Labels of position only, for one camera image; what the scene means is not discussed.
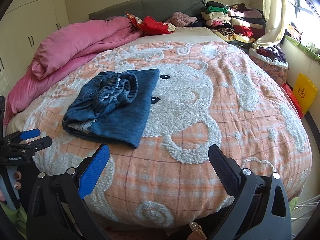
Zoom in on blue denim lace-trimmed pants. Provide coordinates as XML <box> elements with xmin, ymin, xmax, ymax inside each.
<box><xmin>62</xmin><ymin>69</ymin><xmax>159</xmax><ymax>148</ymax></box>

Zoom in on left hand with painted nails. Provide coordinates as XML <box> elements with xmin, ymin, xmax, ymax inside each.
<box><xmin>0</xmin><ymin>171</ymin><xmax>23</xmax><ymax>203</ymax></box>

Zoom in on right hand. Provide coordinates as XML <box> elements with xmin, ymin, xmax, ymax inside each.
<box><xmin>187</xmin><ymin>222</ymin><xmax>207</xmax><ymax>240</ymax></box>

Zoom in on peach white bear bedspread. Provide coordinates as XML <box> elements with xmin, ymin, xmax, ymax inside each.
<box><xmin>7</xmin><ymin>40</ymin><xmax>312</xmax><ymax>228</ymax></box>

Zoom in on pink folded duvet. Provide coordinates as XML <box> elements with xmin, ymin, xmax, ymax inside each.
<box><xmin>4</xmin><ymin>17</ymin><xmax>143</xmax><ymax>125</ymax></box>

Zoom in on red paper bag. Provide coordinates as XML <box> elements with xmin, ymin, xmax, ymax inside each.
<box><xmin>282</xmin><ymin>83</ymin><xmax>304</xmax><ymax>119</ymax></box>

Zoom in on yellow paper bag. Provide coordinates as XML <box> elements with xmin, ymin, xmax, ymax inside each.
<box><xmin>293</xmin><ymin>73</ymin><xmax>318</xmax><ymax>114</ymax></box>

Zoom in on floral laundry basket with clothes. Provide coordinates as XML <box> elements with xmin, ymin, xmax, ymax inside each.
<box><xmin>248</xmin><ymin>45</ymin><xmax>289</xmax><ymax>87</ymax></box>

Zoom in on green windowsill cover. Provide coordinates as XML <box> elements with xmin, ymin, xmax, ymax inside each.
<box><xmin>284</xmin><ymin>35</ymin><xmax>320</xmax><ymax>62</ymax></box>

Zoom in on stack of folded clothes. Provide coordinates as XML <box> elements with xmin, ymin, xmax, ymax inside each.
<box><xmin>189</xmin><ymin>1</ymin><xmax>266</xmax><ymax>47</ymax></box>

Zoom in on clothes on windowsill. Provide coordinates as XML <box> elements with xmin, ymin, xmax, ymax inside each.
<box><xmin>285</xmin><ymin>23</ymin><xmax>320</xmax><ymax>55</ymax></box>

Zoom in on red embroidered cloth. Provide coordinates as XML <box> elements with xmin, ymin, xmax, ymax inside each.
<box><xmin>126</xmin><ymin>13</ymin><xmax>176</xmax><ymax>35</ymax></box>

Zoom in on mauve fuzzy garment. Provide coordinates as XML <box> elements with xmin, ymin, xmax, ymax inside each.
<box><xmin>167</xmin><ymin>12</ymin><xmax>197</xmax><ymax>28</ymax></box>

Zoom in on dark green padded headboard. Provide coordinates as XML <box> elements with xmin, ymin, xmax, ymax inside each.
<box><xmin>89</xmin><ymin>0</ymin><xmax>207</xmax><ymax>22</ymax></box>

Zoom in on cream curtain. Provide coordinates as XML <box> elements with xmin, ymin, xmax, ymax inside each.
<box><xmin>253</xmin><ymin>0</ymin><xmax>289</xmax><ymax>49</ymax></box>

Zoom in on white wire rack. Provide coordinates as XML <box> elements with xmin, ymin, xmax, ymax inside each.
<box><xmin>289</xmin><ymin>195</ymin><xmax>319</xmax><ymax>235</ymax></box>

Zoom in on cream wardrobe with handles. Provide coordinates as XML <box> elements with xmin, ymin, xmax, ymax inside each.
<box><xmin>1</xmin><ymin>0</ymin><xmax>69</xmax><ymax>96</ymax></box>

